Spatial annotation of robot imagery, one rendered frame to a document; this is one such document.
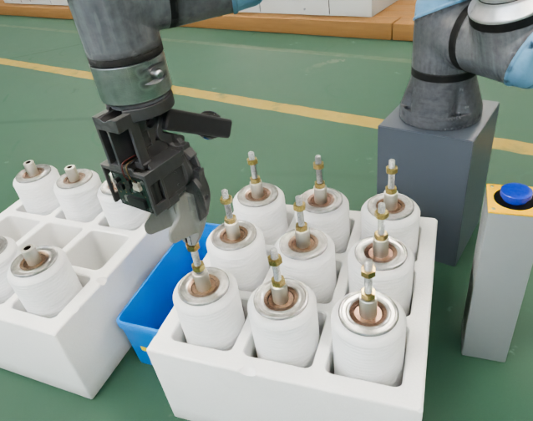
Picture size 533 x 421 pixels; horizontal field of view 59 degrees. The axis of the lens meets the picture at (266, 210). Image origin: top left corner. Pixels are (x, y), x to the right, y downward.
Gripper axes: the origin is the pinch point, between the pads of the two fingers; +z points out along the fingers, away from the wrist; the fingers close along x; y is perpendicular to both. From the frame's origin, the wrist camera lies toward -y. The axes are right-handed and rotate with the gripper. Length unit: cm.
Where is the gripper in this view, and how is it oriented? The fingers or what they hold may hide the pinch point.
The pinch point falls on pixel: (192, 231)
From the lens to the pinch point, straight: 63.3
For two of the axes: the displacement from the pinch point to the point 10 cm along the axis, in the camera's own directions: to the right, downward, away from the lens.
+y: -5.5, 5.4, -6.4
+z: 1.2, 8.1, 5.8
